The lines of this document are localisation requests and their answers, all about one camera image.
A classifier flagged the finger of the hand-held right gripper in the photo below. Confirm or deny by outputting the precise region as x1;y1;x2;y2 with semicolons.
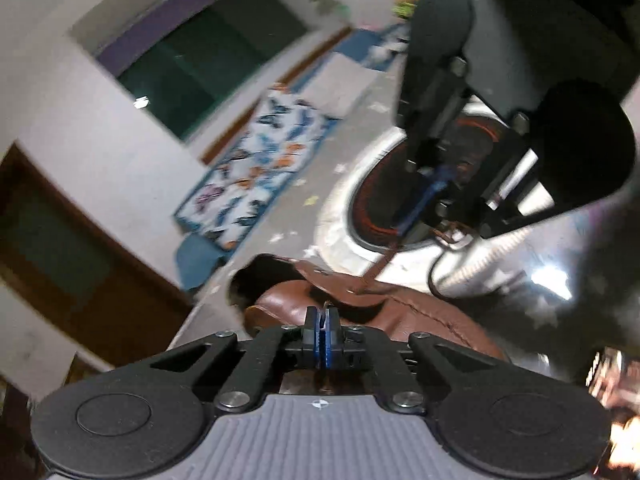
432;110;558;241
392;55;471;241

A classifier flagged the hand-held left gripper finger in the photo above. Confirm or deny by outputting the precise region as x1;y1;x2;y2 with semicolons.
149;306;326;413
325;307;503;416

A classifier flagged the brown leather shoe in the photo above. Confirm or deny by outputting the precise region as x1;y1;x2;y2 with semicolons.
227;254;511;396

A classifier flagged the brown shoelace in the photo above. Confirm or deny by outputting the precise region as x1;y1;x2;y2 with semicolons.
350;222;473;296

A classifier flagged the grey star quilted table cover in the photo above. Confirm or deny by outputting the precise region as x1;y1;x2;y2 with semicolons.
165;25;640;401

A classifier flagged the white pillow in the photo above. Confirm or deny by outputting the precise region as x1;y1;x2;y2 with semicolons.
300;55;376;118

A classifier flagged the blue sofa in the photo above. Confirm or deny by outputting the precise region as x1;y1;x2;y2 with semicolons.
172;25;416;293

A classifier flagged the butterfly pattern pillow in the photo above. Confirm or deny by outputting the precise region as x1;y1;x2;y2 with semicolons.
172;87;341;253

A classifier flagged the wooden door with glass pane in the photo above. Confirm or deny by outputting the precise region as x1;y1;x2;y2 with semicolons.
0;142;196;371

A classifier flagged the dark glass window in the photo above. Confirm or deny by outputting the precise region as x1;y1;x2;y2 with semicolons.
95;0;311;143

